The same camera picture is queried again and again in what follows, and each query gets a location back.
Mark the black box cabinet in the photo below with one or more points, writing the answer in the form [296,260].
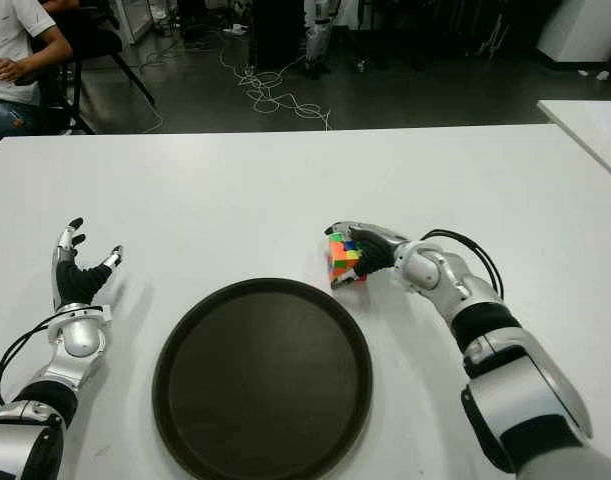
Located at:
[280,32]

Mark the black chair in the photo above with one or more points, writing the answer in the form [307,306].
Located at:
[92,40]

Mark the robot right arm silver black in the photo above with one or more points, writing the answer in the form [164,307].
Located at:
[520,395]

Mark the white cabinet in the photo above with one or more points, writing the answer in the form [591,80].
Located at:
[580,27]

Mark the dark brown round plate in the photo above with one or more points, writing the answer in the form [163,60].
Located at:
[262,380]

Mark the multicoloured Rubik's cube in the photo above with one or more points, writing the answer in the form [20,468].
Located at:
[344,257]

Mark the silver humanoid robot legs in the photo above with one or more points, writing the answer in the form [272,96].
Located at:
[320,35]

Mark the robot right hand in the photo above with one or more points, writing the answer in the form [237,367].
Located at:
[377,250]

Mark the seated person white shirt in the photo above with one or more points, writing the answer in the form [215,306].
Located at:
[7,35]

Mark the white side table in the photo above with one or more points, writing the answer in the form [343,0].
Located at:
[592,130]

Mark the robot left arm silver black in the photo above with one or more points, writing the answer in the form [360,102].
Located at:
[80,337]

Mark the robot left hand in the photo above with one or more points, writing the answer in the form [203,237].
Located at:
[71,282]

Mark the white power strip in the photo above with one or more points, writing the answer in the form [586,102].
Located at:
[235,30]

